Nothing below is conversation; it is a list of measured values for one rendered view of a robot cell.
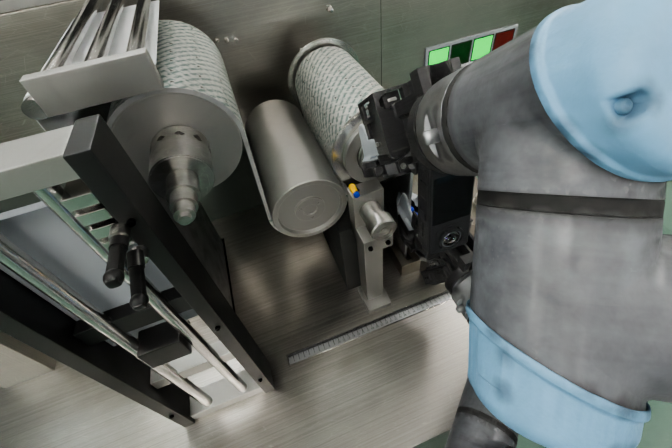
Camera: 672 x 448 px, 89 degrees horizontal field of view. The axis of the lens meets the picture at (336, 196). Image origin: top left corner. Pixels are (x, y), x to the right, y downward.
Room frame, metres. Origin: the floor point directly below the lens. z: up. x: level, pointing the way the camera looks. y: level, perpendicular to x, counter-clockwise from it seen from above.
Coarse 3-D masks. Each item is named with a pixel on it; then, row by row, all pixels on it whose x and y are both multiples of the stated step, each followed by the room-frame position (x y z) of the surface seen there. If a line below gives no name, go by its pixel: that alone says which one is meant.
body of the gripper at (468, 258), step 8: (416, 216) 0.33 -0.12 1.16; (416, 224) 0.33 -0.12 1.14; (416, 232) 0.33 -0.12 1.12; (416, 240) 0.33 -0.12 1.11; (472, 240) 0.27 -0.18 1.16; (424, 248) 0.30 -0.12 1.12; (456, 248) 0.28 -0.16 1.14; (464, 248) 0.27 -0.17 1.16; (472, 248) 0.27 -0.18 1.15; (424, 256) 0.30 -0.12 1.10; (432, 256) 0.29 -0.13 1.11; (440, 256) 0.29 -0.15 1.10; (448, 256) 0.28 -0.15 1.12; (456, 256) 0.27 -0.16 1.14; (464, 256) 0.25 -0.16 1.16; (472, 256) 0.25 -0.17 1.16; (440, 264) 0.29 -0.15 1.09; (448, 264) 0.27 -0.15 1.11; (456, 264) 0.25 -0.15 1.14; (464, 264) 0.24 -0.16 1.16; (456, 272) 0.24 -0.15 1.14; (464, 272) 0.24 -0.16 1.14; (448, 280) 0.24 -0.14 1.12; (456, 280) 0.23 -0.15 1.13; (448, 288) 0.23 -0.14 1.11
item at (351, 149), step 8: (352, 136) 0.38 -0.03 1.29; (352, 144) 0.37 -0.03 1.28; (360, 144) 0.38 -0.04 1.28; (344, 152) 0.38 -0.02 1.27; (352, 152) 0.37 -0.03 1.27; (344, 160) 0.37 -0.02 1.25; (352, 160) 0.37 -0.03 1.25; (352, 168) 0.37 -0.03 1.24; (360, 168) 0.38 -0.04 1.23; (352, 176) 0.37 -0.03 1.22; (360, 176) 0.38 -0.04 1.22
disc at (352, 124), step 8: (368, 112) 0.39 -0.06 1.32; (352, 120) 0.38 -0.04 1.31; (360, 120) 0.39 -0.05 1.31; (344, 128) 0.38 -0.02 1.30; (352, 128) 0.38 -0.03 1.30; (344, 136) 0.38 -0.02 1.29; (336, 144) 0.38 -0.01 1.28; (344, 144) 0.38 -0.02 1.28; (336, 152) 0.38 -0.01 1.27; (336, 160) 0.38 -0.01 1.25; (336, 168) 0.38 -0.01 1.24; (344, 168) 0.38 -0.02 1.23; (344, 176) 0.38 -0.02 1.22
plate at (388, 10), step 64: (128, 0) 0.64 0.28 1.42; (192, 0) 0.66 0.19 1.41; (256, 0) 0.69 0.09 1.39; (320, 0) 0.72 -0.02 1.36; (384, 0) 0.75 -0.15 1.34; (448, 0) 0.79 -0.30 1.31; (512, 0) 0.83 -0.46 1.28; (576, 0) 0.87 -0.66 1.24; (0, 64) 0.59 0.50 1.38; (256, 64) 0.68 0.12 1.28; (384, 64) 0.75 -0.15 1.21; (0, 128) 0.57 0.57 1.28
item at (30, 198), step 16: (240, 160) 0.66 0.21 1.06; (240, 176) 0.66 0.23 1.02; (32, 192) 0.56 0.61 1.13; (224, 192) 0.65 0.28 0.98; (240, 192) 0.65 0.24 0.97; (256, 192) 0.66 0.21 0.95; (0, 208) 0.55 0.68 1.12; (16, 208) 0.55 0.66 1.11; (208, 208) 0.63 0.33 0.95; (224, 208) 0.64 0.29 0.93; (240, 208) 0.65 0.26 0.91
